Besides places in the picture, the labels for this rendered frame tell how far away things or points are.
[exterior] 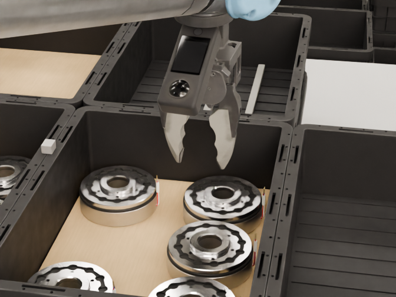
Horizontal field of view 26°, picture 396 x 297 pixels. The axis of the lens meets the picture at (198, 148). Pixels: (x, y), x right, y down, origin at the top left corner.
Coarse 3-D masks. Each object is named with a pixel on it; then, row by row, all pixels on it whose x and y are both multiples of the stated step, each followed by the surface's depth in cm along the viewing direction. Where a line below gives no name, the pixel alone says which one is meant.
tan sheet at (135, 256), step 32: (160, 192) 119; (64, 224) 112; (96, 224) 112; (160, 224) 112; (64, 256) 106; (96, 256) 106; (128, 256) 106; (160, 256) 106; (256, 256) 106; (128, 288) 101
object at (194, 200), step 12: (204, 180) 115; (216, 180) 116; (228, 180) 116; (240, 180) 115; (192, 192) 113; (252, 192) 113; (192, 204) 110; (204, 204) 110; (240, 204) 110; (252, 204) 111; (204, 216) 108; (216, 216) 108; (228, 216) 108; (240, 216) 108
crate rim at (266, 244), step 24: (72, 120) 116; (192, 120) 116; (240, 120) 116; (264, 120) 116; (288, 144) 110; (48, 168) 105; (24, 192) 100; (0, 240) 94; (264, 240) 92; (264, 264) 89; (0, 288) 85; (24, 288) 85; (48, 288) 85; (72, 288) 85; (264, 288) 85
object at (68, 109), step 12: (36, 108) 120; (48, 108) 119; (60, 108) 119; (72, 108) 119; (60, 120) 116; (60, 132) 113; (36, 156) 107; (36, 168) 105; (24, 180) 103; (12, 192) 100; (12, 204) 98; (0, 216) 96
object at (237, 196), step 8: (216, 184) 113; (224, 184) 113; (232, 184) 113; (208, 192) 112; (232, 192) 113; (240, 192) 112; (208, 200) 111; (216, 200) 110; (224, 200) 110; (232, 200) 110
